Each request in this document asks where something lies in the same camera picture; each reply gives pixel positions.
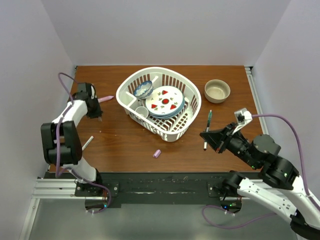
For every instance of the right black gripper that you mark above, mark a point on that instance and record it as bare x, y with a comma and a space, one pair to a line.
218, 139

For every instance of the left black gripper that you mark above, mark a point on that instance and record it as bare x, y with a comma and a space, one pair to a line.
98, 112

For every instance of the white pen with black tip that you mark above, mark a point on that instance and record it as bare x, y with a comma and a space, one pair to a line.
205, 146

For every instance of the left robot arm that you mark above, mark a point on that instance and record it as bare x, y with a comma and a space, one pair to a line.
61, 143

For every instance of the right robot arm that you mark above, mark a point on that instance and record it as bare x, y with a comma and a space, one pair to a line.
299, 206

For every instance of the pink highlighter pen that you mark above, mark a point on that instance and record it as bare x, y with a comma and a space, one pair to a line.
106, 98

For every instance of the small white cup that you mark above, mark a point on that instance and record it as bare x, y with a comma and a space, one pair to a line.
142, 111

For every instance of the beige ceramic bowl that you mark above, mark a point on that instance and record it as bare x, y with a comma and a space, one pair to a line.
216, 91

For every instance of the blue white patterned bowl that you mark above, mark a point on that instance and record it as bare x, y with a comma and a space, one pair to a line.
143, 90

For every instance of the purple highlighter cap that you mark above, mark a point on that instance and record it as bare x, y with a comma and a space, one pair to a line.
157, 153

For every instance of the white plastic dish basket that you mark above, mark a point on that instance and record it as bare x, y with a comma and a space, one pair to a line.
171, 129

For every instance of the watermelon pattern plate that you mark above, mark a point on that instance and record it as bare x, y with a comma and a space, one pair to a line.
165, 91

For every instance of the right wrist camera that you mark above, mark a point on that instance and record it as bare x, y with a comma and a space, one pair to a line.
243, 117

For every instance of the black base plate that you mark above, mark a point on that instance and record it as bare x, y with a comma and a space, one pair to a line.
160, 188

